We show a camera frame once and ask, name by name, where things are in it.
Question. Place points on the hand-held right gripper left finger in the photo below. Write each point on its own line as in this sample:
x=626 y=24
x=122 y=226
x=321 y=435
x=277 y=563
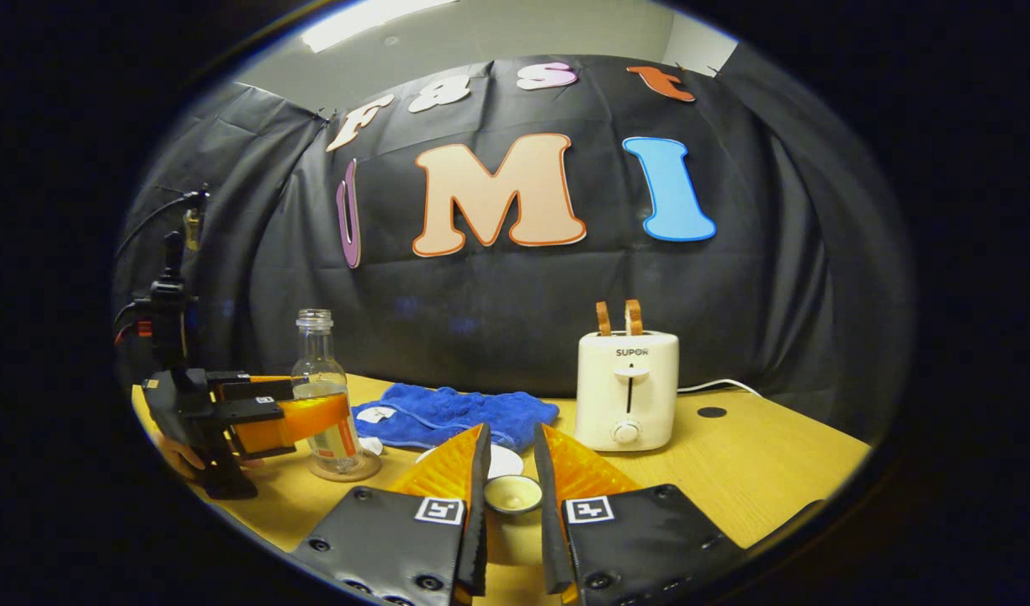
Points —
x=480 y=522

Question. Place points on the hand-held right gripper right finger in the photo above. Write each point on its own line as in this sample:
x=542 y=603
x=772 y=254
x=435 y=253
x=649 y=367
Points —
x=549 y=530

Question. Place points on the small white tag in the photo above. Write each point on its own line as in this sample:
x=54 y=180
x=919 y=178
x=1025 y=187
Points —
x=371 y=446

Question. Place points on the clear plastic water bottle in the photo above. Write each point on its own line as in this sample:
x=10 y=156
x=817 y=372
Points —
x=321 y=362

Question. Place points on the black backdrop cloth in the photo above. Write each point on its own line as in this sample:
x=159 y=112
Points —
x=734 y=295

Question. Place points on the cream toaster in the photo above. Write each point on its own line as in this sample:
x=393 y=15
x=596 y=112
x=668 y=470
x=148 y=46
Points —
x=626 y=387

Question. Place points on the cream teacup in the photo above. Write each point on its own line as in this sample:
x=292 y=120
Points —
x=507 y=461

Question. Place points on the blue towel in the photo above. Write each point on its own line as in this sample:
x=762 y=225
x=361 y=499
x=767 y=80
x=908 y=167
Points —
x=456 y=412

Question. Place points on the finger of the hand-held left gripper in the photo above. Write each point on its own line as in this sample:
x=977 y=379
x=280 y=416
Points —
x=262 y=421
x=254 y=389

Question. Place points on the cream teacup lid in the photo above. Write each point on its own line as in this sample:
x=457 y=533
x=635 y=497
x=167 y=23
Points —
x=513 y=495

